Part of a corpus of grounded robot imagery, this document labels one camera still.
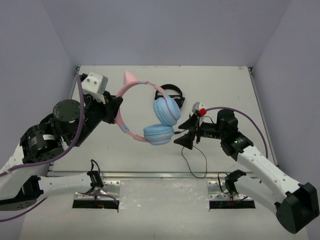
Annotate black headphones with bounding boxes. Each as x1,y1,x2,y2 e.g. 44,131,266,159
153,83,185,111

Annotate pink blue cat-ear headphones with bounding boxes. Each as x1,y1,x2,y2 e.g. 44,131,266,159
115,71,181,146

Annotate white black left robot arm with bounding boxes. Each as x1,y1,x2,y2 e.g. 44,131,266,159
0,91,123,212

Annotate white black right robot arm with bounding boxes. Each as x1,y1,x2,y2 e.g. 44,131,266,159
174,107,320,234

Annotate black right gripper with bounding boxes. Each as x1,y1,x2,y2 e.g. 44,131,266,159
174,114,226,150

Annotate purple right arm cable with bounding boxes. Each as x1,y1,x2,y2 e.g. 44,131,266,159
205,106,270,159

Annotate left metal mounting bracket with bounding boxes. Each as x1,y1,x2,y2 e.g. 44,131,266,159
72,178,121,211

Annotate right metal mounting bracket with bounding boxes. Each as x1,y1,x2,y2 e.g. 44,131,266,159
206,179,256,210

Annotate metal mounting bracket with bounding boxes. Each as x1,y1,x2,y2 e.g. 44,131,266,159
72,178,121,211
206,179,256,210

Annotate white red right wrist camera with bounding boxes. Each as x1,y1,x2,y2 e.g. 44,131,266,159
191,101,207,117

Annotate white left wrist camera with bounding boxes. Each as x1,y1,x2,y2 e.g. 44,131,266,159
81,72,108,104

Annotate aluminium table edge rail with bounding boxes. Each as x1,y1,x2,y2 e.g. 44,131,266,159
47,170,253,179

